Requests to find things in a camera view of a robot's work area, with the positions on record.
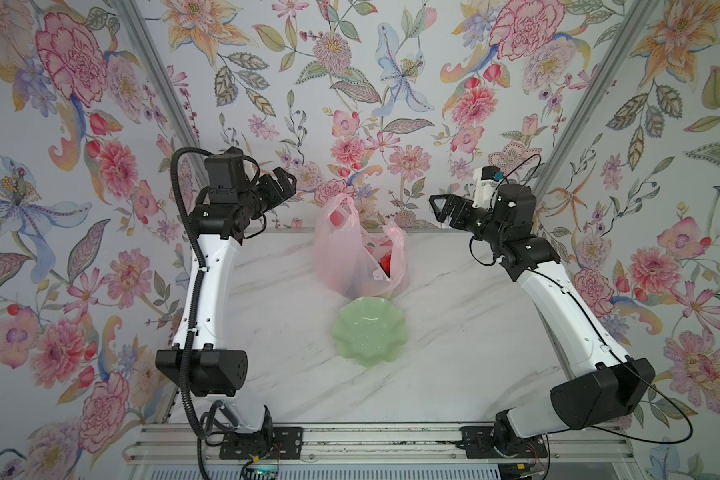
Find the left aluminium corner post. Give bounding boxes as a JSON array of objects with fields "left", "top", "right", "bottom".
[{"left": 110, "top": 0, "right": 238, "bottom": 236}]

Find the red strawberry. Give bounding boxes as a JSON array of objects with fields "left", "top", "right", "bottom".
[{"left": 379, "top": 254, "right": 391, "bottom": 277}]

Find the light green fruit plate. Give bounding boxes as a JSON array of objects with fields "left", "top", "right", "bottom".
[{"left": 331, "top": 297, "right": 409, "bottom": 368}]

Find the right aluminium corner post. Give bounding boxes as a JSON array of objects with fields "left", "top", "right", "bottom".
[{"left": 532, "top": 1, "right": 656, "bottom": 205}]

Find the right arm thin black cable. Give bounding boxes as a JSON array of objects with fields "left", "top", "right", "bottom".
[{"left": 467, "top": 152, "right": 695, "bottom": 480}]

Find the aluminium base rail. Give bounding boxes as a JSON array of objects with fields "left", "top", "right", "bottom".
[{"left": 122, "top": 421, "right": 637, "bottom": 466}]

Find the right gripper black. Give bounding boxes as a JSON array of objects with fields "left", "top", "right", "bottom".
[{"left": 431, "top": 196, "right": 507, "bottom": 254}]

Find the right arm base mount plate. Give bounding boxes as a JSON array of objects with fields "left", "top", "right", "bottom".
[{"left": 458, "top": 425, "right": 548, "bottom": 460}]

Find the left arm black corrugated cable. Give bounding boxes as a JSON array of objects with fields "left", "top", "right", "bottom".
[{"left": 169, "top": 146, "right": 229, "bottom": 480}]

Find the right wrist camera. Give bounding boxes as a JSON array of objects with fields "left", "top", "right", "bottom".
[{"left": 472, "top": 165, "right": 505, "bottom": 209}]

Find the pink plastic bag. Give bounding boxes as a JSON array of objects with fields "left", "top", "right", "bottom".
[{"left": 313, "top": 194, "right": 410, "bottom": 300}]

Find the aluminium corner post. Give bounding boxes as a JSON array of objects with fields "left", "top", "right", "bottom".
[
  {"left": 110, "top": 0, "right": 238, "bottom": 236},
  {"left": 532, "top": 1, "right": 656, "bottom": 205}
]

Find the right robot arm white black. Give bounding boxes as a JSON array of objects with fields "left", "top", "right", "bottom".
[{"left": 429, "top": 184, "right": 655, "bottom": 456}]

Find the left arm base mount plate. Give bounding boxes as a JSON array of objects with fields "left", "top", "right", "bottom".
[{"left": 219, "top": 427, "right": 304, "bottom": 460}]

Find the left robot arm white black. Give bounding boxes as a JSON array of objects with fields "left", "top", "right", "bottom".
[{"left": 156, "top": 147, "right": 297, "bottom": 446}]

